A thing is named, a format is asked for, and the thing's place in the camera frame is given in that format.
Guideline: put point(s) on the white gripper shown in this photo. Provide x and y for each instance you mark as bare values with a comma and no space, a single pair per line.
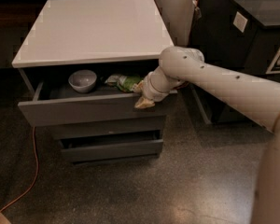
146,90

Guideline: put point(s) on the green rice chip bag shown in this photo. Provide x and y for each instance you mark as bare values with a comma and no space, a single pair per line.
122,82

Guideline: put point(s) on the grey top drawer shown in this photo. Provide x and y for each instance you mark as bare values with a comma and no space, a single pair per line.
56,103

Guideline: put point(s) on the grey drawer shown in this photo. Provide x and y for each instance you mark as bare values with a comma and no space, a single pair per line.
108,127
112,147
56,103

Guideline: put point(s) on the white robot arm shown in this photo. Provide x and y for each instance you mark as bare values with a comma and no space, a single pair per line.
254,97

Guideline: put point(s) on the grey bottom drawer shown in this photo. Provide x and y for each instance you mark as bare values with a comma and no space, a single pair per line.
112,147

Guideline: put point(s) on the grey drawer cabinet white top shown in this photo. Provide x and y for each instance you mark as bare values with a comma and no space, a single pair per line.
93,31

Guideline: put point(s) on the grey middle drawer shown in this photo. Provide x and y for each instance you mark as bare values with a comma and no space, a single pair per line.
108,127

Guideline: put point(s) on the grey ceramic bowl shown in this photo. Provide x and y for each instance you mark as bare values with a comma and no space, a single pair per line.
82,81

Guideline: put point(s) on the dark grey trash cabinet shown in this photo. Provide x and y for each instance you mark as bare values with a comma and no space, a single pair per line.
222,44

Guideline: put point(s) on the white wall outlet plate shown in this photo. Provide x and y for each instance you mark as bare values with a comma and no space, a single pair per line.
240,22

